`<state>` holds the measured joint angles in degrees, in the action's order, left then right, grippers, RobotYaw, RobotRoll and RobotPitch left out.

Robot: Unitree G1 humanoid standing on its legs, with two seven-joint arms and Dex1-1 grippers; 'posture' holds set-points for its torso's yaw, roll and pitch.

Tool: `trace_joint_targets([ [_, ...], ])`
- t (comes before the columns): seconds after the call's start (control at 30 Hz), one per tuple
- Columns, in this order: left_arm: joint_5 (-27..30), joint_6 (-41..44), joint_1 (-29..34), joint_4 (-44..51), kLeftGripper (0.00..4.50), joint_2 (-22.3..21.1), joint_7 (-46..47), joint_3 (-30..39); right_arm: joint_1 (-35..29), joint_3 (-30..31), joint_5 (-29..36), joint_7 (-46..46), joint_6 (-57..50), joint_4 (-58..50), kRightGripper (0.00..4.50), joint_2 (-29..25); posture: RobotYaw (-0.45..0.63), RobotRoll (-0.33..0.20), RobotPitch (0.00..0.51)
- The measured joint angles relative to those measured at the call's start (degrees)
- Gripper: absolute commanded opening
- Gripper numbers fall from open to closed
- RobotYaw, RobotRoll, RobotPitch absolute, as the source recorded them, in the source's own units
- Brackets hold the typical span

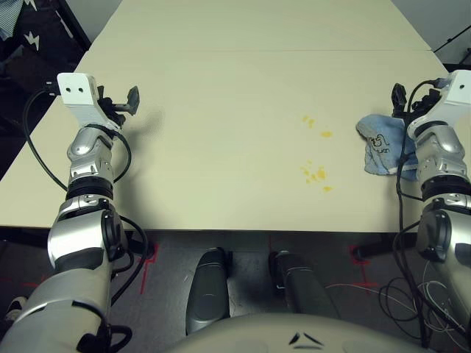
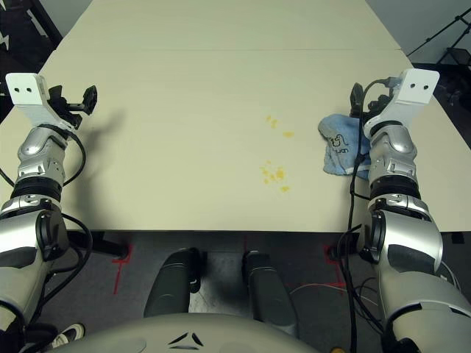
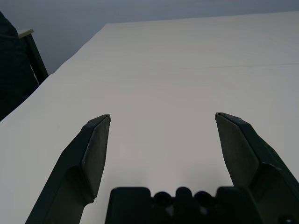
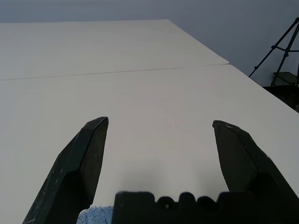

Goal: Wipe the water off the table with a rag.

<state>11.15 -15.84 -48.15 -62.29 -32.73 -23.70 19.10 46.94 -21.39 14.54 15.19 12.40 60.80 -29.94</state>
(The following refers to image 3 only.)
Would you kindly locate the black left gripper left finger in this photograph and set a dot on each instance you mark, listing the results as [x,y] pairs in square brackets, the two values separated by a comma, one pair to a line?
[70,163]

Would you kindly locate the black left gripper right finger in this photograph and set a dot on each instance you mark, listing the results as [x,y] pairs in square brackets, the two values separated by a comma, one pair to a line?
[245,151]

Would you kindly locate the bystander in dark clothing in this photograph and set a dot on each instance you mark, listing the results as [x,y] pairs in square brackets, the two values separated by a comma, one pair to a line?
[14,70]

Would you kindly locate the black-framed pale-topped furniture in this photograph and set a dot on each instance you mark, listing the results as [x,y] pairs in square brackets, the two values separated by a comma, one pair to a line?
[37,58]

